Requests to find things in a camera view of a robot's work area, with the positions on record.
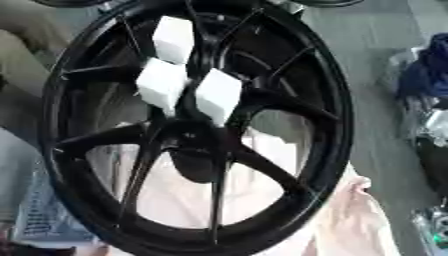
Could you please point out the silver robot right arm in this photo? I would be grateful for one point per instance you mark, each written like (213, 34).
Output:
(434, 230)

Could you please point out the person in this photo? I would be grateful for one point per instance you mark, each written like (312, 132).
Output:
(17, 66)

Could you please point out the black spoked wheel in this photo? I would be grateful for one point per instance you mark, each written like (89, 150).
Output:
(315, 140)

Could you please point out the white pin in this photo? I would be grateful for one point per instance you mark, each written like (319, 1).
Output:
(217, 94)
(161, 84)
(173, 39)

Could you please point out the black round rim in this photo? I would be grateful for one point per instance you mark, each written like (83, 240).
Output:
(70, 2)
(326, 2)

